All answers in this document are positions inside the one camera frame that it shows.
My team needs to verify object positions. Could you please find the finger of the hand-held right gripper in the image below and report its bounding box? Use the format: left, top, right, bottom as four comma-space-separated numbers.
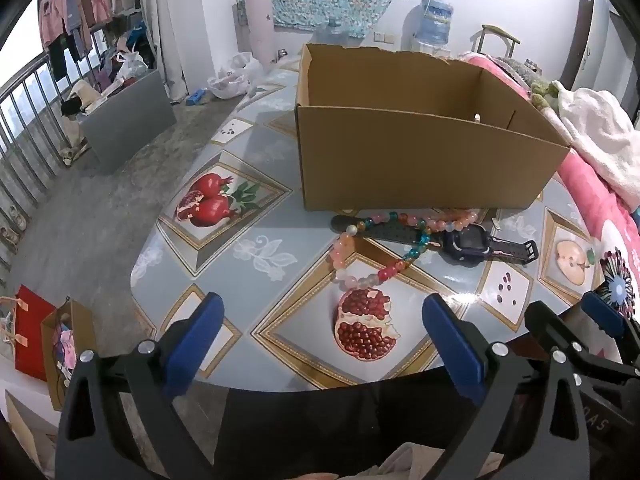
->
525, 301, 626, 381
582, 291, 640, 368

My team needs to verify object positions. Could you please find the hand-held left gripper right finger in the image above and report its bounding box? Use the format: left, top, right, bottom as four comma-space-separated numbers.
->
422, 294, 591, 480

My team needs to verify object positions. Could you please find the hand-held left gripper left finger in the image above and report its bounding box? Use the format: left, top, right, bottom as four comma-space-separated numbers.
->
55, 292, 226, 480

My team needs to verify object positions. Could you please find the multicoloured bead bracelet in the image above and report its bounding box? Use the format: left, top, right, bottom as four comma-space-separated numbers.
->
327, 211, 435, 292

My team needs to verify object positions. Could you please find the dark purple smart watch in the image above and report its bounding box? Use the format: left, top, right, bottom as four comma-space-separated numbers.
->
331, 214, 539, 267

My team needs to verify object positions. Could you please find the pink orange bead bracelet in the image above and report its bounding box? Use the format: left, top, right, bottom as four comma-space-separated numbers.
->
397, 208, 482, 235

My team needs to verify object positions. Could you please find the brown cardboard box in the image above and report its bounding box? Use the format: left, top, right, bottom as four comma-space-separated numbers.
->
295, 43, 572, 212

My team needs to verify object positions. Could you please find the fruit print tablecloth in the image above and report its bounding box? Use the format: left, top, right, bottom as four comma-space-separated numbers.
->
131, 67, 606, 391

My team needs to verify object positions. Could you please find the pink floral blanket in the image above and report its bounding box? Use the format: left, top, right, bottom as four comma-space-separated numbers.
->
460, 52, 640, 321

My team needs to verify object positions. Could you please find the brown paper bag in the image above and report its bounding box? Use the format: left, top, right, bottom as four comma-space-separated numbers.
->
41, 300, 98, 411

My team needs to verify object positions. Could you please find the red gift bag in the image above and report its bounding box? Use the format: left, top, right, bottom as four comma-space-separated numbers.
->
14, 285, 58, 383

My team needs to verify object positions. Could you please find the white fleece blanket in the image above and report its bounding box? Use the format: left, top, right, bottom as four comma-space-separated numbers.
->
557, 80, 640, 211

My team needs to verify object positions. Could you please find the white paper bag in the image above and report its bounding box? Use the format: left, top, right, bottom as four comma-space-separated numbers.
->
0, 390, 61, 476

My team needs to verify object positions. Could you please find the green plush toy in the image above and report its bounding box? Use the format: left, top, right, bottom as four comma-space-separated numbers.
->
530, 80, 563, 108

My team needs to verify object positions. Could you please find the grey green blanket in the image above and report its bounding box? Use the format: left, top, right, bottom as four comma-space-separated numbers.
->
495, 55, 541, 91

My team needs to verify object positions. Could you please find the white wardrobe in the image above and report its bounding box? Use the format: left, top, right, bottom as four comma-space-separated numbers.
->
592, 0, 640, 126

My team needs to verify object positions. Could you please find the brown door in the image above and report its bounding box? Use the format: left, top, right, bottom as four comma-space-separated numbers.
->
570, 0, 593, 91

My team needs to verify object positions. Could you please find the small white plastic bag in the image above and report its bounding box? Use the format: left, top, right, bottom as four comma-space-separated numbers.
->
116, 51, 149, 78

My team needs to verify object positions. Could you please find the wooden chair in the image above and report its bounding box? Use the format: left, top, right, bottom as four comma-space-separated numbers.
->
470, 24, 521, 58

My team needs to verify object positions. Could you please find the white water dispenser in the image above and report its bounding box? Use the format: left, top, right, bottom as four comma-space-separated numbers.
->
411, 40, 451, 58

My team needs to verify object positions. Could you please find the metal balcony railing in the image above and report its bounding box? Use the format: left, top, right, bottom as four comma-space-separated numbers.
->
0, 25, 111, 271

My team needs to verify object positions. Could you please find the pink rolled mat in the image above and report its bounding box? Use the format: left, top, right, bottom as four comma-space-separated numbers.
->
244, 0, 275, 66

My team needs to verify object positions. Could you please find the white curtain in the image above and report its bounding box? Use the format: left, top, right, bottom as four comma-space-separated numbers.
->
140, 0, 188, 103

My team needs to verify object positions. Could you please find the clear empty water jug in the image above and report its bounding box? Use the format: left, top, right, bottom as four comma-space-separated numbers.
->
320, 16, 351, 46

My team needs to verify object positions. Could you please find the row of hanging clothes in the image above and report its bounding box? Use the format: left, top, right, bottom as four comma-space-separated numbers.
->
37, 0, 143, 81

